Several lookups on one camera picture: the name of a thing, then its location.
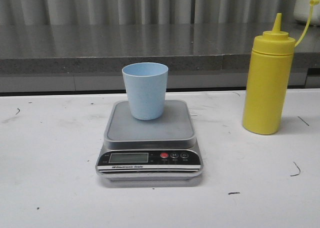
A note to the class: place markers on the light blue plastic cup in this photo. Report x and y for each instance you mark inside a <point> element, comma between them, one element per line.
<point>145,85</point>

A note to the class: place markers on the yellow squeeze bottle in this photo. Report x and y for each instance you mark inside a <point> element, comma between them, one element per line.
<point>268,76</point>

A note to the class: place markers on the silver electronic kitchen scale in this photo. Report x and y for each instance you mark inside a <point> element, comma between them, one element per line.
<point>162,152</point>

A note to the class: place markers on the grey stone counter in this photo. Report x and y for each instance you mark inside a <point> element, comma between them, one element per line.
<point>74,59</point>

